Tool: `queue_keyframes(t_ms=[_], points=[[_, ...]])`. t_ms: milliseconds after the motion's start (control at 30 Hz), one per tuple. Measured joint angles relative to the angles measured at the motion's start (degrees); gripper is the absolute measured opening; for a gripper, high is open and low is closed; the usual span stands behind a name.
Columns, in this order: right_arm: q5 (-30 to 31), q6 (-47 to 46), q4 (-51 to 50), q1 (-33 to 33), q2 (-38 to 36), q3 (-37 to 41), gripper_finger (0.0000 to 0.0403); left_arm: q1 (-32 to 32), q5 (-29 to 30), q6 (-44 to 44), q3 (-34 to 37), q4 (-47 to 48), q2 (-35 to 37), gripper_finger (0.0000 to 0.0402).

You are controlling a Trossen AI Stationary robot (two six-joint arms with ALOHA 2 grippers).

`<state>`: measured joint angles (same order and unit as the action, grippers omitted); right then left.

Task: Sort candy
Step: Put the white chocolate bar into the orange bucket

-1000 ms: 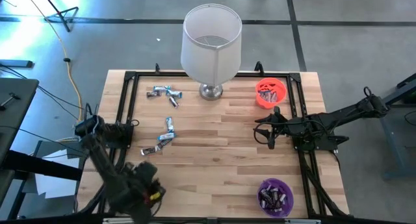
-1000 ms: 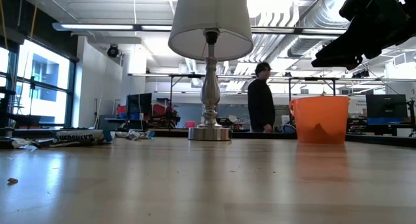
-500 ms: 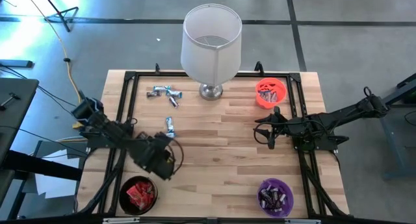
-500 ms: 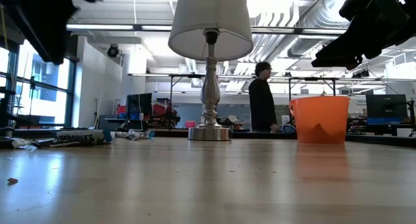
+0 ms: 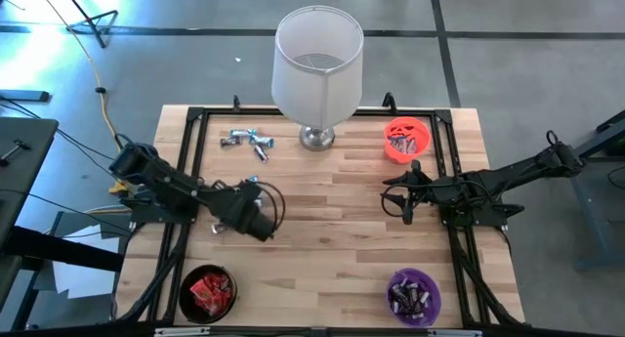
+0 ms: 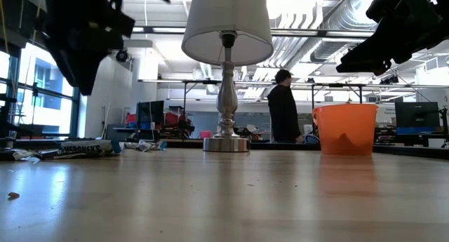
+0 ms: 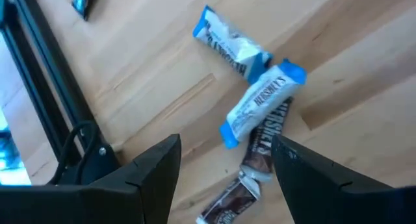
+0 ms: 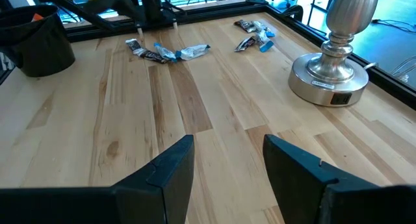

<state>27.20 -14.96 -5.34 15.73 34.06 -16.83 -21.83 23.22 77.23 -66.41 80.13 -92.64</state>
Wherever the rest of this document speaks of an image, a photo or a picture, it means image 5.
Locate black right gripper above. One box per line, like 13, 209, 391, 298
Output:
382, 159, 464, 227

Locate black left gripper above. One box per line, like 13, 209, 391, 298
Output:
220, 182, 277, 243

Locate orange candy wrapper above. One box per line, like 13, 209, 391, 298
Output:
212, 291, 234, 312
207, 273, 233, 294
188, 278, 214, 304
199, 297, 222, 317

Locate orange plastic pumpkin bucket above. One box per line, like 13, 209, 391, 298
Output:
383, 115, 433, 166

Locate black plastic bucket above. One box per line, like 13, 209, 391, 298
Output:
178, 263, 239, 326

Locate purple plastic bucket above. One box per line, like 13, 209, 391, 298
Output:
385, 267, 443, 328

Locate silver table lamp white shade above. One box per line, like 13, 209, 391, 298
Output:
271, 4, 365, 152

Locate black table support beam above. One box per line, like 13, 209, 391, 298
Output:
0, 226, 124, 274

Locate black side table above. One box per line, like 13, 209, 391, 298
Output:
0, 116, 61, 253

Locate black stand legs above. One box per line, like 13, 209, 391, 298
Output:
58, 0, 120, 49

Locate black stand foot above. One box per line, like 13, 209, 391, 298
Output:
0, 89, 51, 104

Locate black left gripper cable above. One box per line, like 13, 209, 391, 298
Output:
251, 180, 287, 232

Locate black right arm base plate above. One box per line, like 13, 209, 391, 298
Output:
440, 185, 526, 230

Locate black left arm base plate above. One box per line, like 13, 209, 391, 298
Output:
127, 183, 202, 227

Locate yellow extension cable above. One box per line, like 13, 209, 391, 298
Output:
32, 0, 133, 216

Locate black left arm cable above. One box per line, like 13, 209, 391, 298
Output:
112, 133, 143, 152

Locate dark metal cart frame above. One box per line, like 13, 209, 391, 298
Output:
536, 109, 625, 273

